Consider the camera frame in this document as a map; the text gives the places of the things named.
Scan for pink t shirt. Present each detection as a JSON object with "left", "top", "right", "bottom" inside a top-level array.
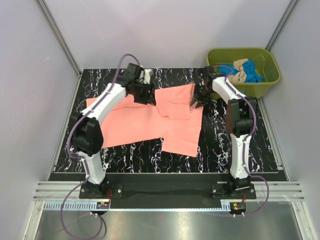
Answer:
[{"left": 86, "top": 83, "right": 203, "bottom": 157}]

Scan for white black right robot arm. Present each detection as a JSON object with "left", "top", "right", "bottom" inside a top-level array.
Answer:
[{"left": 190, "top": 66, "right": 257, "bottom": 199}]

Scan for aluminium frame rail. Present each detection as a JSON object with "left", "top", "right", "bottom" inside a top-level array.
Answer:
[{"left": 33, "top": 181, "right": 305, "bottom": 202}]

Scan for beige t shirt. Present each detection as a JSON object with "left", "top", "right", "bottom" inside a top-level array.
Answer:
[{"left": 228, "top": 58, "right": 249, "bottom": 84}]

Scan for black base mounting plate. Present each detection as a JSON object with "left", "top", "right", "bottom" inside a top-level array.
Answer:
[{"left": 79, "top": 173, "right": 257, "bottom": 210}]

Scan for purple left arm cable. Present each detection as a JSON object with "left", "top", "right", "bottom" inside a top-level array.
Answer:
[{"left": 59, "top": 53, "right": 141, "bottom": 238}]

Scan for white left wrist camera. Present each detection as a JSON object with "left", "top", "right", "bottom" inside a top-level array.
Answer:
[{"left": 138, "top": 68, "right": 154, "bottom": 84}]

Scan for slotted cable duct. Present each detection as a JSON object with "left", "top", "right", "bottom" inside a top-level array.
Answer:
[
  {"left": 220, "top": 200, "right": 247, "bottom": 215},
  {"left": 44, "top": 201, "right": 111, "bottom": 211}
]

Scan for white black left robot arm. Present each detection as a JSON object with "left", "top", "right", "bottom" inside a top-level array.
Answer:
[{"left": 67, "top": 63, "right": 156, "bottom": 199}]

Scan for right slotted cable duct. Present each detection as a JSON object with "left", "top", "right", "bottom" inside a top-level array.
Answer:
[{"left": 220, "top": 200, "right": 247, "bottom": 215}]

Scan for blue t shirt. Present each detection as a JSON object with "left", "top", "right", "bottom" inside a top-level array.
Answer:
[{"left": 218, "top": 60, "right": 264, "bottom": 83}]

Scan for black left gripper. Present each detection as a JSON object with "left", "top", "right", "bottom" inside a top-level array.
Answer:
[{"left": 130, "top": 81, "right": 156, "bottom": 106}]

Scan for left slotted cable duct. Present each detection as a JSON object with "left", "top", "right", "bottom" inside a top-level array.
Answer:
[{"left": 44, "top": 201, "right": 111, "bottom": 211}]

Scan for olive green plastic bin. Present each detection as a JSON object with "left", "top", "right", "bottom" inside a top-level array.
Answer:
[{"left": 206, "top": 47, "right": 281, "bottom": 98}]

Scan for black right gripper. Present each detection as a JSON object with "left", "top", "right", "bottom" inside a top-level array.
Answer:
[{"left": 189, "top": 84, "right": 213, "bottom": 109}]

